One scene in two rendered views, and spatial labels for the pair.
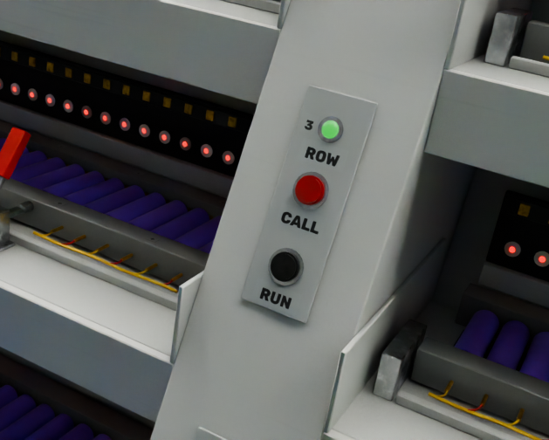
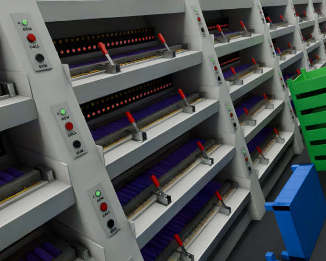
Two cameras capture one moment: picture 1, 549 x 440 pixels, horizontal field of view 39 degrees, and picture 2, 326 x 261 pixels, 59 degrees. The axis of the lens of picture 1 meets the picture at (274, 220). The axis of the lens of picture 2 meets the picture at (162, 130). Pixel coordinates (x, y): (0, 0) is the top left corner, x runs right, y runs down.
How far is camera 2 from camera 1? 120 cm
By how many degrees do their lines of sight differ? 69
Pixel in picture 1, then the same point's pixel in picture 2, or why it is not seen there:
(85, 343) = (211, 107)
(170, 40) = (193, 59)
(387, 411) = not seen: hidden behind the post
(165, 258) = (194, 97)
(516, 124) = (218, 50)
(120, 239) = (189, 99)
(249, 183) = (211, 71)
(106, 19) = (185, 60)
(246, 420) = (225, 99)
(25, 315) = (205, 111)
